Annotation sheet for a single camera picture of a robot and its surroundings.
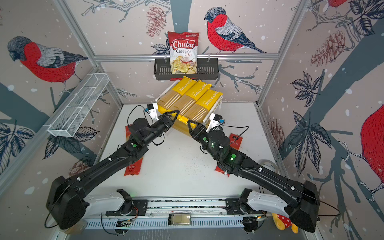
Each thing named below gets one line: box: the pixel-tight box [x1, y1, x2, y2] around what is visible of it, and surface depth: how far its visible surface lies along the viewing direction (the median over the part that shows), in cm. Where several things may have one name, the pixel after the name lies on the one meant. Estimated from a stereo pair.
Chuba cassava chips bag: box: [167, 31, 199, 74], surface depth 87 cm
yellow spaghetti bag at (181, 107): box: [169, 79, 212, 117], surface depth 77 cm
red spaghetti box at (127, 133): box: [125, 125, 132, 142], surface depth 105 cm
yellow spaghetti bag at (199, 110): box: [183, 89, 224, 123], surface depth 73 cm
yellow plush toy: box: [272, 213, 299, 234], surface depth 66 cm
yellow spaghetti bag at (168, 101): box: [157, 76, 198, 114], surface depth 79 cm
